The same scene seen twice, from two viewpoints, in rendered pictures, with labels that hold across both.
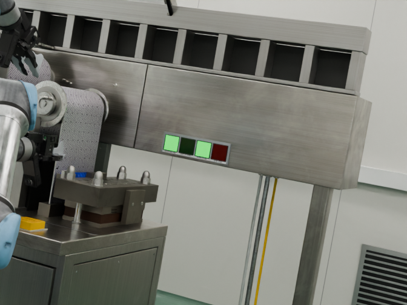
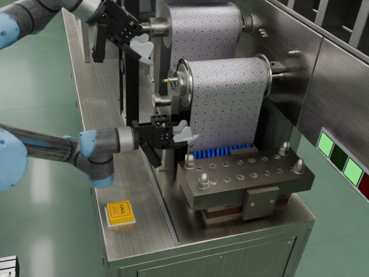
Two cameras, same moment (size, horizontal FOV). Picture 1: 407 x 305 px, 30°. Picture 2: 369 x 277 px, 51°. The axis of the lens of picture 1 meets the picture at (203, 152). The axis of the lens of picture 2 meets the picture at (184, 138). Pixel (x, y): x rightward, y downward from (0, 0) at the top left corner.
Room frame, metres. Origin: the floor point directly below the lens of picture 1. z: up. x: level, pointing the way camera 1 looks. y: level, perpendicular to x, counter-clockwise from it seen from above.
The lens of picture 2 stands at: (1.70, -0.27, 1.79)
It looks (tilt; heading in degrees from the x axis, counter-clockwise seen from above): 35 degrees down; 47
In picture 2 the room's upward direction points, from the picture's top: 5 degrees clockwise
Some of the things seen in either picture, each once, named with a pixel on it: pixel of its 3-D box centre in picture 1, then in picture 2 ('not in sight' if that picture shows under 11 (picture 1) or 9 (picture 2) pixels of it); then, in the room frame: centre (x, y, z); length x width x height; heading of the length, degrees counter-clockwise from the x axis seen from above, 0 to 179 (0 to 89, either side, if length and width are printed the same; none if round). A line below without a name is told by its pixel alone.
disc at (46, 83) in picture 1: (46, 103); (183, 83); (2.41, 0.52, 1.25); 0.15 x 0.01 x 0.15; 67
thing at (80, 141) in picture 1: (77, 150); (224, 127); (2.51, 0.41, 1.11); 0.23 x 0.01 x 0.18; 157
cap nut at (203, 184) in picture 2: (98, 178); (203, 179); (2.33, 0.31, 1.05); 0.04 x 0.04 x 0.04
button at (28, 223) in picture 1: (28, 223); (119, 212); (2.14, 0.46, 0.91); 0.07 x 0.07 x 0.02; 67
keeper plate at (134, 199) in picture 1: (134, 206); (260, 203); (2.47, 0.19, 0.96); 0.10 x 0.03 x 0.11; 157
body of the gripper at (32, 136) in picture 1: (36, 147); (152, 133); (2.29, 0.50, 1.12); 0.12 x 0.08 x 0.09; 157
